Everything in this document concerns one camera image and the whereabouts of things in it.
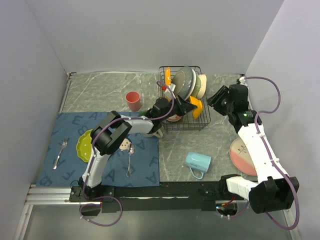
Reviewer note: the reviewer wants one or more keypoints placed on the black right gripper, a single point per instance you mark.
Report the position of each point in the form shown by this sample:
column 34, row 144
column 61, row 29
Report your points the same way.
column 215, row 100

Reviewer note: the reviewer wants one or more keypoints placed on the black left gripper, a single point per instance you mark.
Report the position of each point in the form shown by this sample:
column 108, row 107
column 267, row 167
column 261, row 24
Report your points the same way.
column 184, row 107

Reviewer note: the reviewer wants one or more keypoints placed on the red white patterned dish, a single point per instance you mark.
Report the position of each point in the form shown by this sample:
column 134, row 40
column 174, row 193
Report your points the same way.
column 174, row 118

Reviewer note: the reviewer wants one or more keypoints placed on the orange bowl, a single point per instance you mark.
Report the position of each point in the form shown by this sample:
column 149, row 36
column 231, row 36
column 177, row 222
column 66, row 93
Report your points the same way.
column 199, row 107

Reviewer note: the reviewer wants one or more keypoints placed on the blue floral plate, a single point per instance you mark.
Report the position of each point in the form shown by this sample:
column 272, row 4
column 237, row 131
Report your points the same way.
column 182, row 80

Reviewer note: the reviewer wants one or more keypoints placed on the green square panda dish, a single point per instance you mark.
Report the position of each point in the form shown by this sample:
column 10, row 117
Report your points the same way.
column 197, row 91

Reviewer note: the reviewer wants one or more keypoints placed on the cream square cartoon dish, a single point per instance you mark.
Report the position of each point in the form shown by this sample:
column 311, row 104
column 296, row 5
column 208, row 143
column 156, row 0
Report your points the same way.
column 203, row 86

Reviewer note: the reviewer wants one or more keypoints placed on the teal rim white plate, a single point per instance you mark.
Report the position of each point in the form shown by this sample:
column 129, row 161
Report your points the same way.
column 193, row 82

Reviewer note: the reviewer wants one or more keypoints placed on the orange polka dot plate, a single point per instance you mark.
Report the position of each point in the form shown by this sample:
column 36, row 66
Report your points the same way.
column 167, row 76

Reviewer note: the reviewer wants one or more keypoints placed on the pink plastic cup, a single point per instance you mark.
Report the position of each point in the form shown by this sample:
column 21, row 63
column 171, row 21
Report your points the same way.
column 133, row 100

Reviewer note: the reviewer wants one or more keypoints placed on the light blue mug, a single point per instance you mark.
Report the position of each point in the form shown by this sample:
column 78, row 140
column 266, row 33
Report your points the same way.
column 199, row 162

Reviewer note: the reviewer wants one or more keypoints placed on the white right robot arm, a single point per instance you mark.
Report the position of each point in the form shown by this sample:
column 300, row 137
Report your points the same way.
column 274, row 189

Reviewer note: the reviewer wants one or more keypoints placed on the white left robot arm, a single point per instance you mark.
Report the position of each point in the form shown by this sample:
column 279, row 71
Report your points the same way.
column 109, row 134

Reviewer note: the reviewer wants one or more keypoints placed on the green-inside floral mug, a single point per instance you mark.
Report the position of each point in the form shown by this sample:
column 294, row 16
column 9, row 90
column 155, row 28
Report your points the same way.
column 158, row 134

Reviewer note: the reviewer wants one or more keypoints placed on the pink white round plate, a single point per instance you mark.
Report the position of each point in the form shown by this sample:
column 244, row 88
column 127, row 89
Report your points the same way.
column 241, row 158

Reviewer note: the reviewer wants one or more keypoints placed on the silver spoon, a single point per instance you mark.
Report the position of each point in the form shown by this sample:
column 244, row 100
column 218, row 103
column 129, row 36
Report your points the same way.
column 131, row 150

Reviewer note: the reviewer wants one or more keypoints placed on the cartoon mouse spoon rest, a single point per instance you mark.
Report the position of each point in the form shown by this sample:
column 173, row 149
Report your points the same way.
column 125, row 145

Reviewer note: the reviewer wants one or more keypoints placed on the blue letter-print cloth mat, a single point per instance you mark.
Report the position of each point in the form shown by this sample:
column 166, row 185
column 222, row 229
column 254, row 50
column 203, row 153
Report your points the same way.
column 144, row 161

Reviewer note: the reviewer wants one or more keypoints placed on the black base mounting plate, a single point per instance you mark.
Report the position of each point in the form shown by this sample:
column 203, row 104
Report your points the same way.
column 169, row 195

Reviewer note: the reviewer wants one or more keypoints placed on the green polka dot plate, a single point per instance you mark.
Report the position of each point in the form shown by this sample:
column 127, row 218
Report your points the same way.
column 84, row 146

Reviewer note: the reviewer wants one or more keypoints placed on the silver fork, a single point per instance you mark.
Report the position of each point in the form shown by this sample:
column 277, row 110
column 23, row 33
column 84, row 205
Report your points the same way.
column 63, row 146

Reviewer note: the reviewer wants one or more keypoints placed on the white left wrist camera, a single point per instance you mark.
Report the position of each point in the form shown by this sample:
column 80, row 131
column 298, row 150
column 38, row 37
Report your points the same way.
column 168, row 90

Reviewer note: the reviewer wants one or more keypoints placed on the black wire dish rack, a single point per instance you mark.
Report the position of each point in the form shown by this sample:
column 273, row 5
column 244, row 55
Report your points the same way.
column 187, row 122

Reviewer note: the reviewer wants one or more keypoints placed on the aluminium rail frame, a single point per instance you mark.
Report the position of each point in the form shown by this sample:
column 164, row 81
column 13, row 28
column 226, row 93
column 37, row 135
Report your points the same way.
column 43, row 195

